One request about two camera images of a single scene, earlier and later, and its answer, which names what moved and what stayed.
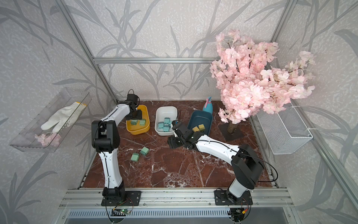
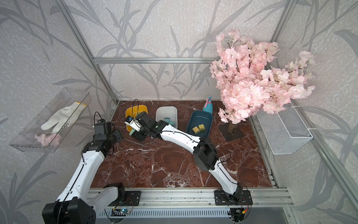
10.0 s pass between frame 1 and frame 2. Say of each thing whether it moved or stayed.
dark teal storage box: stayed
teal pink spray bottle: stayed
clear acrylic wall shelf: stayed
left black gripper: moved
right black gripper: moved
